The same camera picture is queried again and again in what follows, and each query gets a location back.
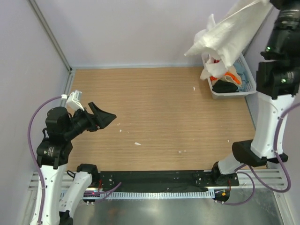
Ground white t shirt red print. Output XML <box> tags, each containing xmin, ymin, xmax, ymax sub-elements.
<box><xmin>185</xmin><ymin>0</ymin><xmax>272</xmax><ymax>80</ymax></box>

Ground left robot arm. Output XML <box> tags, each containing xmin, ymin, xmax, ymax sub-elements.
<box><xmin>30</xmin><ymin>102</ymin><xmax>117</xmax><ymax>225</ymax></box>

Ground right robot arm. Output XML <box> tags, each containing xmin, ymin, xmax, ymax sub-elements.
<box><xmin>212</xmin><ymin>0</ymin><xmax>300</xmax><ymax>184</ymax></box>

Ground orange garment in basket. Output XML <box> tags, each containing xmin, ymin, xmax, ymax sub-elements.
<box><xmin>206</xmin><ymin>58</ymin><xmax>230</xmax><ymax>85</ymax></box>

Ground black garment in basket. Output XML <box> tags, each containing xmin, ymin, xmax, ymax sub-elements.
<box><xmin>212</xmin><ymin>80</ymin><xmax>238</xmax><ymax>93</ymax></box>

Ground beige garment in basket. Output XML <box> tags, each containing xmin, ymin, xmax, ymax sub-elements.
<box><xmin>221</xmin><ymin>66</ymin><xmax>242</xmax><ymax>86</ymax></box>

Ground white plastic basket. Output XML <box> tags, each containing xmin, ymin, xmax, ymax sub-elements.
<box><xmin>207</xmin><ymin>55</ymin><xmax>256</xmax><ymax>99</ymax></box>

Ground light blue garment in basket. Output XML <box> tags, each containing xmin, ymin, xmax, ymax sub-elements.
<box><xmin>234</xmin><ymin>62</ymin><xmax>248</xmax><ymax>92</ymax></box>

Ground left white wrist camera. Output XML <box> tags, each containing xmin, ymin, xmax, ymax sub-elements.
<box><xmin>61</xmin><ymin>90</ymin><xmax>85</xmax><ymax>111</ymax></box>

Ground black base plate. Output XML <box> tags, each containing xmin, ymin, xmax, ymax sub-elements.
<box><xmin>99</xmin><ymin>170</ymin><xmax>239</xmax><ymax>193</ymax></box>

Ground left corner aluminium post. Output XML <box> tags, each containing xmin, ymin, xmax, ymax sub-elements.
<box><xmin>27</xmin><ymin>0</ymin><xmax>72</xmax><ymax>73</ymax></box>

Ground white slotted cable duct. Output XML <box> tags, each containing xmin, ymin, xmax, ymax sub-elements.
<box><xmin>60</xmin><ymin>190</ymin><xmax>215</xmax><ymax>199</ymax></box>

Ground aluminium rail frame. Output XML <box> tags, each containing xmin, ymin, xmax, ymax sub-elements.
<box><xmin>28</xmin><ymin>169</ymin><xmax>287</xmax><ymax>190</ymax></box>

